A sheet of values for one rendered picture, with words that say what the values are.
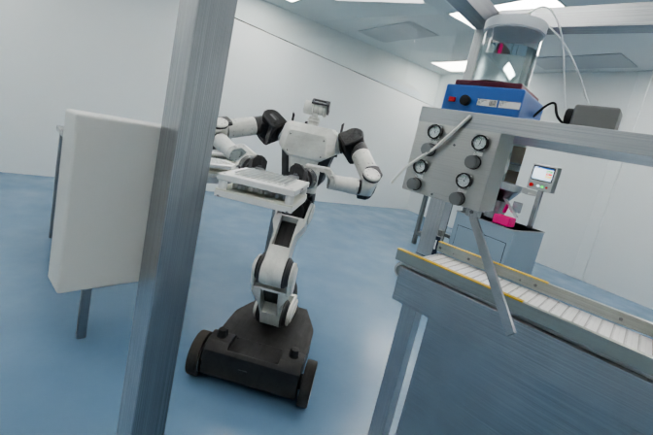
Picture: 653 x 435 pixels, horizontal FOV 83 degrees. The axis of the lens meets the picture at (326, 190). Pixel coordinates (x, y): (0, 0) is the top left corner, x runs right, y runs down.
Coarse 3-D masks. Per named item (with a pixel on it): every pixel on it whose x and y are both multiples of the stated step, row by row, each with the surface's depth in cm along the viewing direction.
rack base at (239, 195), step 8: (216, 192) 112; (224, 192) 111; (232, 192) 111; (240, 192) 112; (248, 192) 114; (240, 200) 111; (248, 200) 111; (256, 200) 110; (264, 200) 110; (272, 200) 111; (280, 200) 113; (296, 200) 118; (304, 200) 130; (272, 208) 110; (280, 208) 110; (288, 208) 109; (296, 208) 117
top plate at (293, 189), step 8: (224, 176) 111; (232, 176) 111; (240, 176) 113; (248, 184) 110; (256, 184) 110; (264, 184) 109; (272, 184) 110; (296, 184) 120; (304, 184) 124; (280, 192) 109; (288, 192) 109; (296, 192) 111
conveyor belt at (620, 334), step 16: (432, 256) 119; (448, 256) 123; (464, 272) 110; (480, 272) 114; (512, 288) 104; (544, 304) 97; (560, 304) 100; (528, 320) 85; (576, 320) 90; (592, 320) 93; (560, 336) 80; (608, 336) 85; (624, 336) 87; (640, 336) 89
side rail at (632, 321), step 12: (444, 252) 125; (456, 252) 122; (480, 264) 117; (504, 276) 112; (516, 276) 110; (528, 276) 108; (540, 288) 105; (552, 288) 103; (564, 288) 102; (564, 300) 101; (576, 300) 99; (588, 300) 98; (600, 312) 96; (612, 312) 94; (624, 312) 93; (624, 324) 93; (636, 324) 91; (648, 324) 90
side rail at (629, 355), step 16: (400, 256) 105; (432, 272) 99; (448, 272) 96; (464, 288) 93; (480, 288) 90; (512, 304) 85; (528, 304) 84; (544, 320) 81; (560, 320) 79; (576, 336) 77; (592, 336) 75; (608, 352) 73; (624, 352) 72; (640, 352) 70; (640, 368) 70
